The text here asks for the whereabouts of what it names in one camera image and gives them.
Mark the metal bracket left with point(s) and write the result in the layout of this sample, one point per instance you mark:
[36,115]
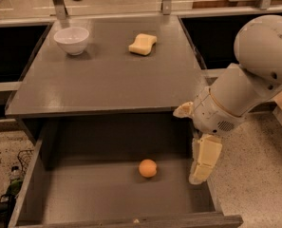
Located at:
[60,9]

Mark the black wire basket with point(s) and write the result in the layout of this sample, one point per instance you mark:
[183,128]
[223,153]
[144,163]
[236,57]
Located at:
[24,157]

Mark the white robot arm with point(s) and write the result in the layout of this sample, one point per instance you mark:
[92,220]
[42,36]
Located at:
[256,77]

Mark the white ceramic bowl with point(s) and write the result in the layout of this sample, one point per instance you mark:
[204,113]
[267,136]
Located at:
[72,40]

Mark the grey cabinet counter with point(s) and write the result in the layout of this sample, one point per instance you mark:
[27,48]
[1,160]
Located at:
[107,77]

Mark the yellow sponge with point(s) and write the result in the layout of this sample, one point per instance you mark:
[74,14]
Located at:
[143,44]

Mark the orange fruit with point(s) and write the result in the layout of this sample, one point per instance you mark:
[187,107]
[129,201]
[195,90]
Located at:
[148,168]

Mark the green bottle on floor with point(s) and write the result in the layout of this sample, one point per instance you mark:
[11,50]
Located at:
[15,181]

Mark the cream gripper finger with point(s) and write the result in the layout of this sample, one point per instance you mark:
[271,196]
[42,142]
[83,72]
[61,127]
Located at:
[184,111]
[206,151]

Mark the open grey wooden drawer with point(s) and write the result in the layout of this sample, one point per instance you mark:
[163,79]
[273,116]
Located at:
[84,173]

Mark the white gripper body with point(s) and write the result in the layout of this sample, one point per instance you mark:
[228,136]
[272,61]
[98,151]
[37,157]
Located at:
[214,111]

